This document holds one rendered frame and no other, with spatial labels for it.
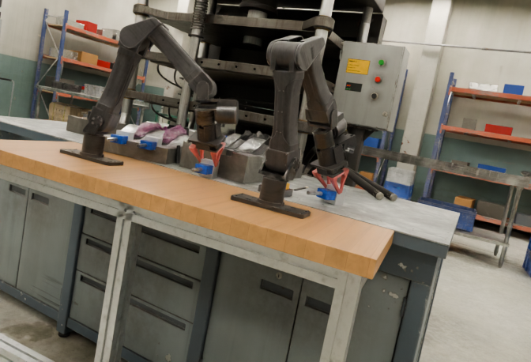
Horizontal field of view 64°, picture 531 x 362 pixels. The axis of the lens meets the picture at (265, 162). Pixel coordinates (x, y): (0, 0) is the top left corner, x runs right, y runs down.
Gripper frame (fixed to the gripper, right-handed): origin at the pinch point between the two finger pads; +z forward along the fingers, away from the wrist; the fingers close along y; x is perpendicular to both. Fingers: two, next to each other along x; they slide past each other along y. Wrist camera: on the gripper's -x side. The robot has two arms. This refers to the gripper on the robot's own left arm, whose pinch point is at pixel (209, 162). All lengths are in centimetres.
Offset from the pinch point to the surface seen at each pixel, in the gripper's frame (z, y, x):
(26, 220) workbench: 47, 88, 7
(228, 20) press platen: -11, 49, -117
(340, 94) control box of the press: 13, -21, -96
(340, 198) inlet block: 5.6, -42.2, -4.4
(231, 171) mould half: 3.5, -6.4, -2.8
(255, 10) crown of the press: -11, 43, -143
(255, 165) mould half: 3.7, -12.4, -9.0
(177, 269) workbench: 36.9, 7.3, 14.7
